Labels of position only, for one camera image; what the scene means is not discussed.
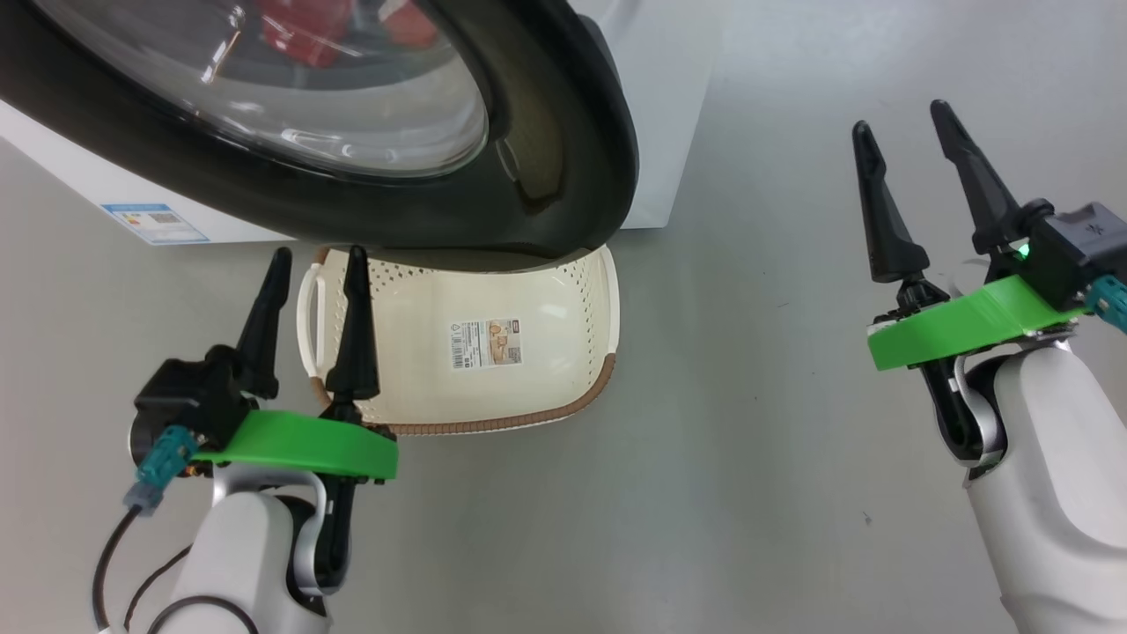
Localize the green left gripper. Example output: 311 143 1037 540
189 246 399 483

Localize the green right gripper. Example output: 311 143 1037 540
851 100 1090 372

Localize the red and white garment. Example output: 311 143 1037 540
257 0 441 70

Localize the black round glass washer door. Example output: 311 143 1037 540
0 0 640 275

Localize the cream perforated laundry basket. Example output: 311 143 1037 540
297 245 622 438

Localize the basket product label sticker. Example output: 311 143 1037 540
450 318 525 372

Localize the white front-load washing machine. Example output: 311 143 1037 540
0 0 716 247

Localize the blue energy label sticker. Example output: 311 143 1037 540
99 203 210 246

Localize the left teal-plug black cable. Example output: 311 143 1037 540
92 425 203 634

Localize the teal-plug black cable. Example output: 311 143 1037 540
1086 275 1127 335
92 425 203 634

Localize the right teal-plug black cable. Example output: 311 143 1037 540
1086 275 1127 335

